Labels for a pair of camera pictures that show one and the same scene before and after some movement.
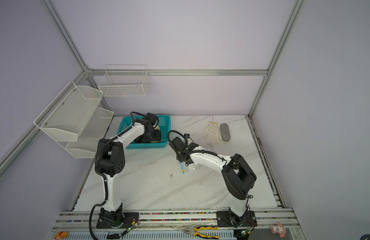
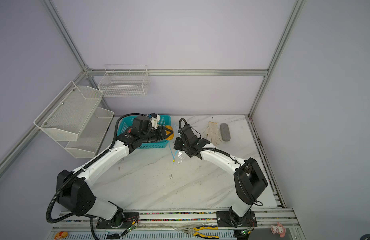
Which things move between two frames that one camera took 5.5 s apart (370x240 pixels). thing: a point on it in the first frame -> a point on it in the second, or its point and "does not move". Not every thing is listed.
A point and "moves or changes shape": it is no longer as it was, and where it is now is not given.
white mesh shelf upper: [64, 118] does not move
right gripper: [177, 157] -> [177, 143]
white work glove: [212, 134] does not move
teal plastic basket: [164, 125] does not move
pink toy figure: [279, 229] does not move
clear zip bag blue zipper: [191, 166] moves or changes shape
